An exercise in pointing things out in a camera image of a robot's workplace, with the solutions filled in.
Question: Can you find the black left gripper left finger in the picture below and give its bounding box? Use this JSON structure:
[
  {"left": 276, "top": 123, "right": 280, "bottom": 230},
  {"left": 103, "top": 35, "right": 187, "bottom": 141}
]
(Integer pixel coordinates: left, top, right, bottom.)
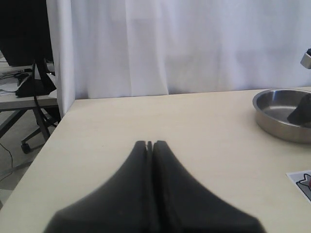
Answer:
[{"left": 44, "top": 141, "right": 152, "bottom": 233}]

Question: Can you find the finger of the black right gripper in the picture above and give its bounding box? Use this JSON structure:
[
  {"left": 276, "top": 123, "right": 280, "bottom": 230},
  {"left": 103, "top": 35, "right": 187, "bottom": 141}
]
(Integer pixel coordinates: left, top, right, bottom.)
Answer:
[{"left": 287, "top": 93, "right": 311, "bottom": 126}]

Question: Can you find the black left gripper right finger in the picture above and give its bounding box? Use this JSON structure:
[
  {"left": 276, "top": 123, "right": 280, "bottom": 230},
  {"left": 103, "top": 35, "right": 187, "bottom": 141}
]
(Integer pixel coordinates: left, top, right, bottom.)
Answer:
[{"left": 152, "top": 141, "right": 265, "bottom": 233}]

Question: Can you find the round stainless steel bowl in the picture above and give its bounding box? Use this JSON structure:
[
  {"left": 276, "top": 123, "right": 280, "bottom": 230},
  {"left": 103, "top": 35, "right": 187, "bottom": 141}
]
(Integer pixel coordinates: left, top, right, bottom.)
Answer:
[{"left": 252, "top": 89, "right": 311, "bottom": 144}]

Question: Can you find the printed paper game board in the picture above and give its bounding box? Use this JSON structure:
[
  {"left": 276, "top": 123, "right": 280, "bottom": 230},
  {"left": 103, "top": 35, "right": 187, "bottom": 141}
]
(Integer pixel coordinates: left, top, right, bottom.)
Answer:
[{"left": 286, "top": 170, "right": 311, "bottom": 203}]

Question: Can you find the white backdrop curtain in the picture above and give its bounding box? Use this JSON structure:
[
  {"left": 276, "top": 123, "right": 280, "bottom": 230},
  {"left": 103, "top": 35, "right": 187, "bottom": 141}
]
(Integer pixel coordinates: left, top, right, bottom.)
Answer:
[{"left": 47, "top": 0, "right": 311, "bottom": 114}]

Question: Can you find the grey desk with wheels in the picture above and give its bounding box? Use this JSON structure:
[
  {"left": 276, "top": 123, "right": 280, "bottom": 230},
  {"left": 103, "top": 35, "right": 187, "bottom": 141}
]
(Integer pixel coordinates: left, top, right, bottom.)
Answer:
[{"left": 0, "top": 63, "right": 58, "bottom": 142}]

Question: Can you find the black computer monitor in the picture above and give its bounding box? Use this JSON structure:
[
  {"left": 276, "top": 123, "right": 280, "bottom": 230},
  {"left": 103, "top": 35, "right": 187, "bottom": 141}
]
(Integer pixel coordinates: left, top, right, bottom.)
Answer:
[{"left": 0, "top": 0, "right": 56, "bottom": 97}]

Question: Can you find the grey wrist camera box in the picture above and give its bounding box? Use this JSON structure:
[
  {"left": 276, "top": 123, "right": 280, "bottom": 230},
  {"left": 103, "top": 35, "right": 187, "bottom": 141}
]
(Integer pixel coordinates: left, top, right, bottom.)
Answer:
[{"left": 300, "top": 48, "right": 311, "bottom": 69}]

